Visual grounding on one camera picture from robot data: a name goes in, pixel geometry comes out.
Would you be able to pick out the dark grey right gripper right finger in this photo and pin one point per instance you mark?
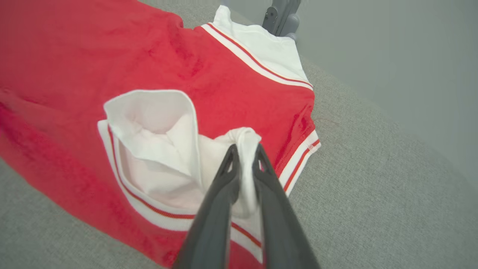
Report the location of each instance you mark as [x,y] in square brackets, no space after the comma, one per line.
[280,231]

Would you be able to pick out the grey metal post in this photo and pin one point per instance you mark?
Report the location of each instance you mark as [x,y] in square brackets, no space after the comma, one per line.
[278,13]

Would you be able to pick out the grey fabric sofa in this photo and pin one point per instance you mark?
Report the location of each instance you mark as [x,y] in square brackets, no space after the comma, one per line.
[373,194]

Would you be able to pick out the grey round tube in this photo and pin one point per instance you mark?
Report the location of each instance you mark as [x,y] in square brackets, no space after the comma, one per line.
[293,26]

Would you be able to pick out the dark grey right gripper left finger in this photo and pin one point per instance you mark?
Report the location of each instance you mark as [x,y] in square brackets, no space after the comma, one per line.
[209,231]

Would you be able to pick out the red Bulls jersey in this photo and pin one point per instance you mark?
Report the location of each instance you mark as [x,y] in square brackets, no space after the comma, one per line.
[112,56]

